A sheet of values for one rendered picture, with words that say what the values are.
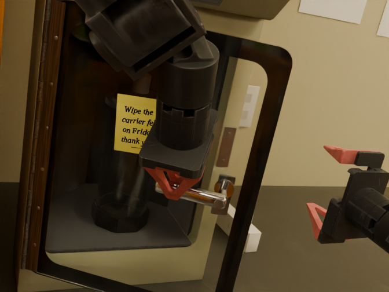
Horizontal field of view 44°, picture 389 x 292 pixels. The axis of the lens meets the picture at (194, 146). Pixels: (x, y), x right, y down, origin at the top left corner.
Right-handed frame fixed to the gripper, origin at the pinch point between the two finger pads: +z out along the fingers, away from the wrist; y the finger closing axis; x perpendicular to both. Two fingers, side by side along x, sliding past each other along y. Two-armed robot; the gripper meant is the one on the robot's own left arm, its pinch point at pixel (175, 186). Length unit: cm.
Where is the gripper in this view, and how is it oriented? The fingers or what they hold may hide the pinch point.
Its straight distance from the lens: 58.8
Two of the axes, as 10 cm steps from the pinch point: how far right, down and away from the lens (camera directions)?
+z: -1.0, 7.1, 6.9
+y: -2.4, 6.6, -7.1
